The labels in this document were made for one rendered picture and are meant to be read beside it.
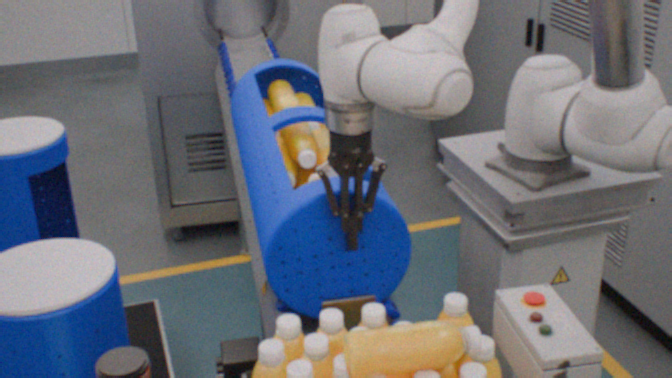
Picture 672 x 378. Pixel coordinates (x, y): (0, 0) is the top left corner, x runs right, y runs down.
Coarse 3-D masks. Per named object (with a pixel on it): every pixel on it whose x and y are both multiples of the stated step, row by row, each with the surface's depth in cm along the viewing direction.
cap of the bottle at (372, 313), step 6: (366, 306) 137; (372, 306) 137; (378, 306) 137; (366, 312) 135; (372, 312) 135; (378, 312) 135; (384, 312) 135; (366, 318) 135; (372, 318) 134; (378, 318) 135; (384, 318) 136; (372, 324) 135
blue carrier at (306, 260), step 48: (240, 96) 215; (240, 144) 199; (288, 192) 153; (336, 192) 148; (384, 192) 156; (288, 240) 149; (336, 240) 151; (384, 240) 153; (288, 288) 154; (336, 288) 156; (384, 288) 158
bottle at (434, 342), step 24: (360, 336) 118; (384, 336) 118; (408, 336) 118; (432, 336) 119; (456, 336) 120; (360, 360) 116; (384, 360) 117; (408, 360) 118; (432, 360) 118; (456, 360) 121
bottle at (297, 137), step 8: (288, 128) 191; (296, 128) 189; (304, 128) 189; (288, 136) 188; (296, 136) 185; (304, 136) 184; (312, 136) 186; (288, 144) 186; (296, 144) 183; (304, 144) 182; (312, 144) 183; (288, 152) 186; (296, 152) 182; (296, 160) 183
